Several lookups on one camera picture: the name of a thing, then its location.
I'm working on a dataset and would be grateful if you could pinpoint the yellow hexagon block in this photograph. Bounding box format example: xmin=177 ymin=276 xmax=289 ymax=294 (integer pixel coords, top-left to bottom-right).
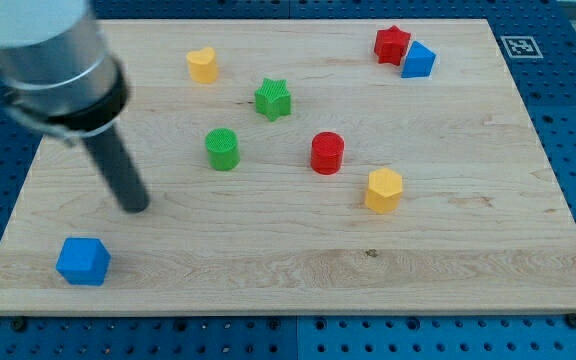
xmin=364 ymin=168 xmax=403 ymax=214

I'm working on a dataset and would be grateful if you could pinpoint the blue triangle block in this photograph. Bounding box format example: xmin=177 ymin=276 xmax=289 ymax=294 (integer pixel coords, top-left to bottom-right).
xmin=401 ymin=41 xmax=436 ymax=78

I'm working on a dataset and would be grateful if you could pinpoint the red star block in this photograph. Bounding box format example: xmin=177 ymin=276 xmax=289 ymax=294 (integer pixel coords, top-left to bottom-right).
xmin=374 ymin=25 xmax=411 ymax=66

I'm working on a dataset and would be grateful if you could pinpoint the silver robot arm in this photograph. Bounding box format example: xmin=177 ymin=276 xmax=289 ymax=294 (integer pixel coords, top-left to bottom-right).
xmin=0 ymin=0 xmax=129 ymax=143

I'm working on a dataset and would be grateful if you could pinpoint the wooden board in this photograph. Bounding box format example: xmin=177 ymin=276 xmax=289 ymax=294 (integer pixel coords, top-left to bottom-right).
xmin=0 ymin=19 xmax=576 ymax=317

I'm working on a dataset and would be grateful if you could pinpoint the black pusher rod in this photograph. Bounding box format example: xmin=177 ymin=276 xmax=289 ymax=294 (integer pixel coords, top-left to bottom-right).
xmin=83 ymin=126 xmax=150 ymax=213

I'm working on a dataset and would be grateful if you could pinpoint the blue cube block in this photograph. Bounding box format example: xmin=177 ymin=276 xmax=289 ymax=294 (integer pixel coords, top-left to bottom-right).
xmin=56 ymin=237 xmax=111 ymax=286

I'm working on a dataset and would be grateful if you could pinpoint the yellow heart block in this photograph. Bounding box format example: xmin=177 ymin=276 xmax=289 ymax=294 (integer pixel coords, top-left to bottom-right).
xmin=186 ymin=47 xmax=219 ymax=84

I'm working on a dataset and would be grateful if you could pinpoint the green cylinder block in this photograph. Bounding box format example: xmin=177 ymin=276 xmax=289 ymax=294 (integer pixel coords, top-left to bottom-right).
xmin=205 ymin=128 xmax=240 ymax=171

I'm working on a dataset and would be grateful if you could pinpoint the white fiducial marker tag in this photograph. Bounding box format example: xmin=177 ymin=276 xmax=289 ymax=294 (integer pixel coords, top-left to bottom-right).
xmin=500 ymin=35 xmax=543 ymax=59

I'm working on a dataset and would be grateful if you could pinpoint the red cylinder block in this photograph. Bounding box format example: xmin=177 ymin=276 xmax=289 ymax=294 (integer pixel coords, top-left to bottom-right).
xmin=310 ymin=132 xmax=345 ymax=175

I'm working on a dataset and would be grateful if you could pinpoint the green star block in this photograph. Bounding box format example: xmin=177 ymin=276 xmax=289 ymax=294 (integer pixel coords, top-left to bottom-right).
xmin=254 ymin=78 xmax=292 ymax=122

